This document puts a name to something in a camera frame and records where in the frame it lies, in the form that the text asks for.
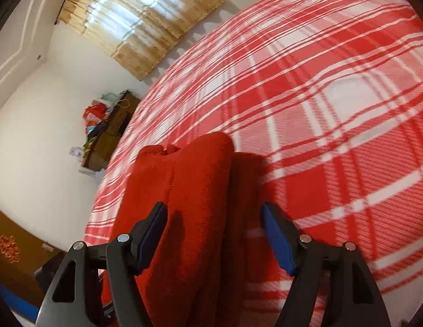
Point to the red paper door decoration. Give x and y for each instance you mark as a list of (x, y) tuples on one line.
[(8, 248)]

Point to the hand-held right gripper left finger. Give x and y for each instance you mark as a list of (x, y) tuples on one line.
[(153, 235)]

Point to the red fleece garment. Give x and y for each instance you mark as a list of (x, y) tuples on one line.
[(197, 194)]

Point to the brown wooden door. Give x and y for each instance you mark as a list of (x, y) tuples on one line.
[(17, 279)]

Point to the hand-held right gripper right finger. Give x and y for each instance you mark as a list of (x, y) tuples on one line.
[(279, 242)]

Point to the beige patterned window curtain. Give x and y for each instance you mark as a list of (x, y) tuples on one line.
[(139, 20)]

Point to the brown wooden desk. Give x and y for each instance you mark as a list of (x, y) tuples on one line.
[(110, 133)]

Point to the bed with red plaid sheet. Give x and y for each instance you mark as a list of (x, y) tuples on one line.
[(334, 109)]

